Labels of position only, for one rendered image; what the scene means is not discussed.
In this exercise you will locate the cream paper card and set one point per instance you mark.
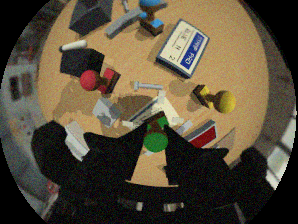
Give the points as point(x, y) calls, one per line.
point(158, 104)

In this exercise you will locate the blue-handled rubber stamp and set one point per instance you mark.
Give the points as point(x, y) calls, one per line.
point(148, 19)

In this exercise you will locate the yellow rubber stamp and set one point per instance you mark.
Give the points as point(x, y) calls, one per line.
point(223, 101)

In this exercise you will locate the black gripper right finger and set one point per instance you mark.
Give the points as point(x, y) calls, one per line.
point(182, 157)

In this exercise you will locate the grey flat bar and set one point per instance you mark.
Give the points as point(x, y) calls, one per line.
point(127, 20)
point(180, 130)

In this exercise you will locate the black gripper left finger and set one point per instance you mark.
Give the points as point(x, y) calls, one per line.
point(125, 148)

